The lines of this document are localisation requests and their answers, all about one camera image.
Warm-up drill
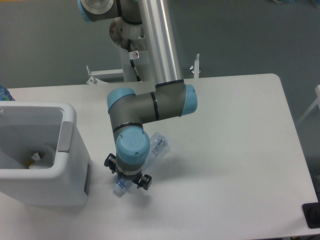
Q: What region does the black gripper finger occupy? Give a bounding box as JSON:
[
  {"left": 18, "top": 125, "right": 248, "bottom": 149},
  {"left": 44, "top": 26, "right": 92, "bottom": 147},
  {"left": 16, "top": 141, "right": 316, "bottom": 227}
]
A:
[
  {"left": 132, "top": 173, "right": 152, "bottom": 191},
  {"left": 103, "top": 153, "right": 116, "bottom": 174}
]

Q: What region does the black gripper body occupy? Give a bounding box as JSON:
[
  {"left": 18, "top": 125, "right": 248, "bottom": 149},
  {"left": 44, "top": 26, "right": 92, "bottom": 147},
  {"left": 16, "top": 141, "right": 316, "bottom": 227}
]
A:
[{"left": 115, "top": 167, "right": 144, "bottom": 184}]

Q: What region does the clear plastic bottle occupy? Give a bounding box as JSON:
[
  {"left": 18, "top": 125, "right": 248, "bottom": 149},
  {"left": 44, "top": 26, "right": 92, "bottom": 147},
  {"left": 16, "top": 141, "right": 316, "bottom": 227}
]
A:
[{"left": 112, "top": 132, "right": 169, "bottom": 197}]

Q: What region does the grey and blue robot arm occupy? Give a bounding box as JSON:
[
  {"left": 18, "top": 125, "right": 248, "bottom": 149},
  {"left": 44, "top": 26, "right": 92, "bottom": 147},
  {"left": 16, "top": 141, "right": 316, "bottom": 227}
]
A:
[{"left": 77, "top": 0, "right": 198, "bottom": 190}]

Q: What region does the white trash can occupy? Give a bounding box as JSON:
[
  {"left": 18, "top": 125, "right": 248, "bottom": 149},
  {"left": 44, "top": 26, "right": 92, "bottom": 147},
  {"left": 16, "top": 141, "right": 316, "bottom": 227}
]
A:
[{"left": 0, "top": 101, "right": 92, "bottom": 206}]

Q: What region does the yellow wrapper in bin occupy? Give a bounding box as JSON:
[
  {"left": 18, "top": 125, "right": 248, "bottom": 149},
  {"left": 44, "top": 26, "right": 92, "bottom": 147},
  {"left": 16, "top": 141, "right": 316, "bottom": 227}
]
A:
[{"left": 24, "top": 160, "right": 35, "bottom": 169}]

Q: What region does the black object at edge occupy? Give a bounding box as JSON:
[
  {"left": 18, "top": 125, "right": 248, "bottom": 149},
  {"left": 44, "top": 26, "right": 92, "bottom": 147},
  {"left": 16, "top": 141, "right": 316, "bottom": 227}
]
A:
[{"left": 302, "top": 202, "right": 320, "bottom": 229}]

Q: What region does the white base bracket left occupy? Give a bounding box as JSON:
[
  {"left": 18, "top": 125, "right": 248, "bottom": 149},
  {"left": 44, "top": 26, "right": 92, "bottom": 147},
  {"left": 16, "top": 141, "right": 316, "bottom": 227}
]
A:
[{"left": 86, "top": 65, "right": 124, "bottom": 85}]

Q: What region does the white base bracket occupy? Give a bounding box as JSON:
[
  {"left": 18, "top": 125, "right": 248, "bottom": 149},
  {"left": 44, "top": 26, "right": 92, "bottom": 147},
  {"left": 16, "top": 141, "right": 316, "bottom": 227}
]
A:
[
  {"left": 189, "top": 53, "right": 201, "bottom": 79},
  {"left": 86, "top": 65, "right": 124, "bottom": 85}
]

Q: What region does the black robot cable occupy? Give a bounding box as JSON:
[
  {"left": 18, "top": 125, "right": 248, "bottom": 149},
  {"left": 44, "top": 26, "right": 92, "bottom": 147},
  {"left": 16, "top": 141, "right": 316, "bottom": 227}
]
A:
[{"left": 126, "top": 38, "right": 142, "bottom": 82}]

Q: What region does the white base bracket right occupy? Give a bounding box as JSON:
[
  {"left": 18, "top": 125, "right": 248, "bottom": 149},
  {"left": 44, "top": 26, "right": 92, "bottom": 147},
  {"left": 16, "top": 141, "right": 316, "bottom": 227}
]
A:
[{"left": 189, "top": 53, "right": 201, "bottom": 79}]

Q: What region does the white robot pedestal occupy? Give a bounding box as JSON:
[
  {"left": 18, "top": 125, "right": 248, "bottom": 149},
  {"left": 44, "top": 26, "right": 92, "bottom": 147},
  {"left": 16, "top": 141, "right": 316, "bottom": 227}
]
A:
[{"left": 109, "top": 17, "right": 153, "bottom": 82}]

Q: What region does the white frame at right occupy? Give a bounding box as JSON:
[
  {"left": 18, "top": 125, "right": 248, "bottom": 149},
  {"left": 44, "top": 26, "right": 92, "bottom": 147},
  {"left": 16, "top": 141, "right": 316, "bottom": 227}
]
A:
[{"left": 296, "top": 85, "right": 320, "bottom": 126}]

